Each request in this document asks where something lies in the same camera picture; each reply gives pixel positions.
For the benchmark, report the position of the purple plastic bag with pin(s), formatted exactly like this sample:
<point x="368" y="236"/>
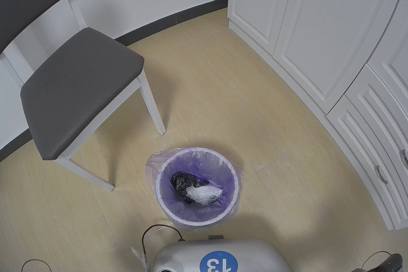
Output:
<point x="191" y="168"/>

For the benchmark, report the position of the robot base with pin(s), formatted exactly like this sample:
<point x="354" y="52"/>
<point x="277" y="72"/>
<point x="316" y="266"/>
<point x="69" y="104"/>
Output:
<point x="191" y="254"/>

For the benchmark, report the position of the crumpled black plastic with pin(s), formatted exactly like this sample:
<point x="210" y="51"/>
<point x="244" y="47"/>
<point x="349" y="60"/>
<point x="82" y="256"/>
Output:
<point x="181" y="183"/>

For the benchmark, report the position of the white trash bin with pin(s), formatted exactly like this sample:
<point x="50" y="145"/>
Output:
<point x="194" y="223"/>

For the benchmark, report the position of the white printed wrapper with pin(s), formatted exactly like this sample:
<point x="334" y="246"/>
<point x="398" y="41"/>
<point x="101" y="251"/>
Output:
<point x="204" y="195"/>

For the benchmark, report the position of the white chair with grey cushions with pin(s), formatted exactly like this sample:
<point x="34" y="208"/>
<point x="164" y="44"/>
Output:
<point x="83" y="76"/>

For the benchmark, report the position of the white wardrobe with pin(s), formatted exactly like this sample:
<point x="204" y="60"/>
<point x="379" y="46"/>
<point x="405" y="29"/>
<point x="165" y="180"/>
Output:
<point x="318" y="25"/>

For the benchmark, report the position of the clear plastic wrap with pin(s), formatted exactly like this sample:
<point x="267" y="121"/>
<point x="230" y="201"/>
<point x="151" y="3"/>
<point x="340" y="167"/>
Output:
<point x="138" y="256"/>

